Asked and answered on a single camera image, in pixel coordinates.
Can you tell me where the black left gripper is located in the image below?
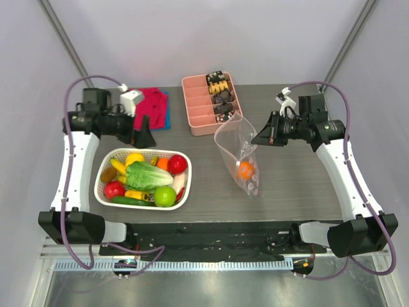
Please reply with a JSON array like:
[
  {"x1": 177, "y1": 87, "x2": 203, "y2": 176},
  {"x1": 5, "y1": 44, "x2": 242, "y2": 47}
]
[{"x1": 103, "y1": 106, "x2": 157, "y2": 149}]

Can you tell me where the clear zip top bag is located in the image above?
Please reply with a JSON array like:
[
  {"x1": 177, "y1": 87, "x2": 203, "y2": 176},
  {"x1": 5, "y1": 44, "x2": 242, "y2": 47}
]
[{"x1": 213, "y1": 113, "x2": 259, "y2": 198}]

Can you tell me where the green toy lettuce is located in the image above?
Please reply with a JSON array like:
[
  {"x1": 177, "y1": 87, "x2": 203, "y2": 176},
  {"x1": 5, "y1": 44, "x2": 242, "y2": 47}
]
[{"x1": 126, "y1": 161, "x2": 174, "y2": 191}]

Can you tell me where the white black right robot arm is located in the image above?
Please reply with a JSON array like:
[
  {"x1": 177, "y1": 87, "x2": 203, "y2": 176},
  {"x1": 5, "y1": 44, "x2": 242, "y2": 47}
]
[{"x1": 252, "y1": 90, "x2": 398, "y2": 258}]

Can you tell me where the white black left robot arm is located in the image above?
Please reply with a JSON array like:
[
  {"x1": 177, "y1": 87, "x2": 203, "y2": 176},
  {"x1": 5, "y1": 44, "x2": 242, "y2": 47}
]
[{"x1": 38, "y1": 85, "x2": 156, "y2": 255}]

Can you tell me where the yellow toy bell pepper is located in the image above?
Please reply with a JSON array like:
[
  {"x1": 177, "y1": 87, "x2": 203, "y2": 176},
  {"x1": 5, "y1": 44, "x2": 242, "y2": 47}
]
[{"x1": 125, "y1": 153, "x2": 145, "y2": 167}]

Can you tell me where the blue folded cloth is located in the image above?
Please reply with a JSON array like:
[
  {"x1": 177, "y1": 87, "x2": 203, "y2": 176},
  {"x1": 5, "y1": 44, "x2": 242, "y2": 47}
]
[{"x1": 150, "y1": 88, "x2": 171, "y2": 130}]

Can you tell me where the small orange toy fruit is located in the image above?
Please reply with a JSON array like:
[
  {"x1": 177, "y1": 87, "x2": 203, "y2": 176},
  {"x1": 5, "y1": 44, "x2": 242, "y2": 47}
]
[{"x1": 156, "y1": 157, "x2": 169, "y2": 171}]

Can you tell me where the yellow toy banana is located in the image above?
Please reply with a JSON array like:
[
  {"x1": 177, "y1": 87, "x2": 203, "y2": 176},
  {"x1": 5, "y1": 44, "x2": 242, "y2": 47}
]
[{"x1": 110, "y1": 158, "x2": 127, "y2": 177}]

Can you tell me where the magenta folded cloth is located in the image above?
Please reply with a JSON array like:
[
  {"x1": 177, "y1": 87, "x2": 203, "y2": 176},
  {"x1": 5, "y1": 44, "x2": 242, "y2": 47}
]
[{"x1": 134, "y1": 88, "x2": 168, "y2": 130}]

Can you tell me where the red toy apple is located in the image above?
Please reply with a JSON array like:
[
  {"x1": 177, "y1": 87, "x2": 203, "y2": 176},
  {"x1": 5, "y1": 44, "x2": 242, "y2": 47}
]
[{"x1": 167, "y1": 155, "x2": 188, "y2": 175}]

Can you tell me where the white perforated plastic basket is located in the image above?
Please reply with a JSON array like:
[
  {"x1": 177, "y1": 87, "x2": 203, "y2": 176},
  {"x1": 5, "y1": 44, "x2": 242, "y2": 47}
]
[{"x1": 94, "y1": 148, "x2": 192, "y2": 211}]

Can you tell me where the black pink dotted sock roll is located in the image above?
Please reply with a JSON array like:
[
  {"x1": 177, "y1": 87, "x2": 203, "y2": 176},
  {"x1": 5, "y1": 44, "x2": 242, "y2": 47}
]
[{"x1": 215, "y1": 111, "x2": 235, "y2": 123}]

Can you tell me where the black brown sock roll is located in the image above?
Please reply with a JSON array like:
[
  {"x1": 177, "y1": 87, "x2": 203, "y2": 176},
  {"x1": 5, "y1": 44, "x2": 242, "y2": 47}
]
[{"x1": 213, "y1": 102, "x2": 235, "y2": 115}]

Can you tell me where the brown toy kiwi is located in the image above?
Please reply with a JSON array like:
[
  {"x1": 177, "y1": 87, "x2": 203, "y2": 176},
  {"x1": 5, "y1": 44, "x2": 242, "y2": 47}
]
[{"x1": 100, "y1": 167, "x2": 117, "y2": 184}]

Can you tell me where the white toy radish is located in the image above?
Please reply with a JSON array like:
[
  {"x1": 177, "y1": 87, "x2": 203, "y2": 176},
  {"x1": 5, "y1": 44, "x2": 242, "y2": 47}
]
[{"x1": 172, "y1": 173, "x2": 186, "y2": 193}]

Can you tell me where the dark brown sock roll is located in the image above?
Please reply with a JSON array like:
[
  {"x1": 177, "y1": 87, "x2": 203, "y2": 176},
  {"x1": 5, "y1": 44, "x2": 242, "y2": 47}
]
[{"x1": 213, "y1": 90, "x2": 233, "y2": 104}]

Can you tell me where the red toy tomato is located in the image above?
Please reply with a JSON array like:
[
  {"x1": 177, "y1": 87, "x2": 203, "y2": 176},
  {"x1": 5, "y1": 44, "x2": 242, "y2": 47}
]
[{"x1": 104, "y1": 181, "x2": 126, "y2": 200}]

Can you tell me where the green toy apple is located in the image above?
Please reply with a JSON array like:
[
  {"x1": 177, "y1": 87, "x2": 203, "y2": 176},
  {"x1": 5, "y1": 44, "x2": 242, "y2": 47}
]
[{"x1": 153, "y1": 186, "x2": 176, "y2": 207}]

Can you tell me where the green toy cucumber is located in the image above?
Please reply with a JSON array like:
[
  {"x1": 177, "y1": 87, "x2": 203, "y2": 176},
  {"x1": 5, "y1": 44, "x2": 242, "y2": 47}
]
[{"x1": 111, "y1": 196, "x2": 155, "y2": 207}]

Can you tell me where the red toy chili pepper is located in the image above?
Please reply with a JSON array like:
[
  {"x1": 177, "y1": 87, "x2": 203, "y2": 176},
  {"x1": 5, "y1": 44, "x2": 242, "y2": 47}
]
[{"x1": 176, "y1": 187, "x2": 185, "y2": 201}]

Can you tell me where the pink divided organizer tray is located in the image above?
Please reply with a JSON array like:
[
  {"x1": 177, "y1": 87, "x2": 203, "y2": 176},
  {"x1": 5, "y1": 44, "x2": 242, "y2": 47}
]
[{"x1": 181, "y1": 72, "x2": 244, "y2": 137}]

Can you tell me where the yellow black sock roll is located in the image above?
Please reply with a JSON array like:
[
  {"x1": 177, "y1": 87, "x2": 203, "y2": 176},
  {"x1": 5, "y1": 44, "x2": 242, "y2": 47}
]
[{"x1": 208, "y1": 80, "x2": 229, "y2": 95}]

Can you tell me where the black patterned sock roll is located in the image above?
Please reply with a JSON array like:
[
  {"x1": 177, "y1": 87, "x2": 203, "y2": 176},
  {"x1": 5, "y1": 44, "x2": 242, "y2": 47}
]
[{"x1": 206, "y1": 70, "x2": 225, "y2": 84}]

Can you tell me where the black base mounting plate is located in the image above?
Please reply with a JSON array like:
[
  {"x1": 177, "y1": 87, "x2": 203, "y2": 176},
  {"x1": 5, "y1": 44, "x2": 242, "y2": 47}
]
[{"x1": 98, "y1": 220, "x2": 327, "y2": 262}]

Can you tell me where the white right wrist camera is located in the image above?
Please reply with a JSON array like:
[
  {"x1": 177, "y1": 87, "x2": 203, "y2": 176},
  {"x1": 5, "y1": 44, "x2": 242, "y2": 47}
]
[{"x1": 275, "y1": 87, "x2": 297, "y2": 116}]

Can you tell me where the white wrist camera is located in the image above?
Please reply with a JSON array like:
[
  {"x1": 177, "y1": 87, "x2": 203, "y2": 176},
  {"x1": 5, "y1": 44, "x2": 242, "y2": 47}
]
[
  {"x1": 118, "y1": 84, "x2": 144, "y2": 117},
  {"x1": 275, "y1": 87, "x2": 297, "y2": 116}
]

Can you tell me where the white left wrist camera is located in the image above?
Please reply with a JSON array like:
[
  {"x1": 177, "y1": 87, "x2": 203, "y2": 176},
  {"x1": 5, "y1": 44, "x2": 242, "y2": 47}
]
[{"x1": 118, "y1": 84, "x2": 144, "y2": 117}]

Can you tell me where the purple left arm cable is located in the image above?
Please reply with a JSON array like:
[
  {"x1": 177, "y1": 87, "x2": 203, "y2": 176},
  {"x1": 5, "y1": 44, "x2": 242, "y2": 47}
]
[{"x1": 61, "y1": 74, "x2": 166, "y2": 294}]

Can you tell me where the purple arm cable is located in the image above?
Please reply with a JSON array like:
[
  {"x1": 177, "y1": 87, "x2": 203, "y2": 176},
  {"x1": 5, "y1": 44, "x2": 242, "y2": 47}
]
[
  {"x1": 286, "y1": 81, "x2": 397, "y2": 281},
  {"x1": 61, "y1": 74, "x2": 166, "y2": 294}
]

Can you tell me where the perforated metal cable tray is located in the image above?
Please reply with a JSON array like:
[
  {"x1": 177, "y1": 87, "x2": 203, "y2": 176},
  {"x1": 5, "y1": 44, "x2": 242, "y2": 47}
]
[{"x1": 53, "y1": 259, "x2": 295, "y2": 272}]

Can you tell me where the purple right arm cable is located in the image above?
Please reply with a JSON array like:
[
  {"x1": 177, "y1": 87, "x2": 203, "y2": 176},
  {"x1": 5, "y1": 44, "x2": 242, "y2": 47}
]
[{"x1": 286, "y1": 81, "x2": 397, "y2": 281}]

